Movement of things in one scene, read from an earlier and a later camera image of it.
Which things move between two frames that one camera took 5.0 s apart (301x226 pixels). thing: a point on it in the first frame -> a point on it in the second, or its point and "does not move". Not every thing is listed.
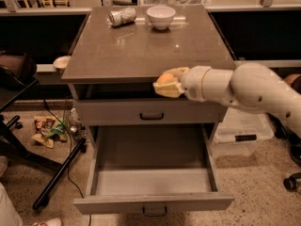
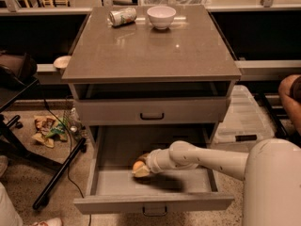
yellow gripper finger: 178,72 -> 144,157
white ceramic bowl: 161,17 does not move
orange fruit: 166,78 -> 137,165
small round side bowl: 61,62 does not move
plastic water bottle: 75,127 does not move
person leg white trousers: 9,215 does not move
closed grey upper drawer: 149,112 does not move
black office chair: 18,73 does not move
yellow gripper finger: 170,89 -> 141,171
